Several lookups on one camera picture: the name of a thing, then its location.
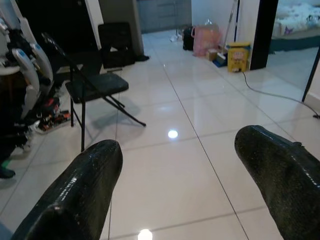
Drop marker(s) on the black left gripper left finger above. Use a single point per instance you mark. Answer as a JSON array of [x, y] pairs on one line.
[[82, 190]]

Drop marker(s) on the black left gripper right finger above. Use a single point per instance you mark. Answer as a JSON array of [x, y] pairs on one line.
[[287, 185]]

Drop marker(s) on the red black tool pile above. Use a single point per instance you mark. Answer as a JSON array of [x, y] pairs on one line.
[[52, 117]]

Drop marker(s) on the dark shoe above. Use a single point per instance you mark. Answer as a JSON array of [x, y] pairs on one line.
[[6, 171]]

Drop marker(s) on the black metal pole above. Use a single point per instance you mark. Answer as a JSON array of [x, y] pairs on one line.
[[310, 80]]

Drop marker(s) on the black folding chair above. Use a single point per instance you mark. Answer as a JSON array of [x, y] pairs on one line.
[[100, 83]]

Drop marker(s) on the white humanoid robot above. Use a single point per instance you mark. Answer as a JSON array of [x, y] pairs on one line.
[[30, 72]]

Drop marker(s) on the yellow plastic bin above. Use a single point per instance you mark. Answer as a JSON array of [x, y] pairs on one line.
[[238, 57]]

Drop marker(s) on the blue white box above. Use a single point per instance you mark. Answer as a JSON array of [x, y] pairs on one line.
[[220, 60]]

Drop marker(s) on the small cardboard box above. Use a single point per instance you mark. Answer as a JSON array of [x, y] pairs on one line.
[[212, 54]]

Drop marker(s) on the bed with white bedding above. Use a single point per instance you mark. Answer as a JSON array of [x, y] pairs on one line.
[[295, 25]]

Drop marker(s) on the pink plastic bag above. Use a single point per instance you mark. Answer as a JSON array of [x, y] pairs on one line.
[[205, 41]]

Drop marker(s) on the black bag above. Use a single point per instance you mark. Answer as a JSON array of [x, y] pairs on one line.
[[188, 40]]

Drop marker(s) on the grey cabinet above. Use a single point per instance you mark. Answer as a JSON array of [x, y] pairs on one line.
[[162, 15]]

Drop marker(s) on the black door frame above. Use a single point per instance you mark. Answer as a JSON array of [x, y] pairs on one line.
[[262, 37]]

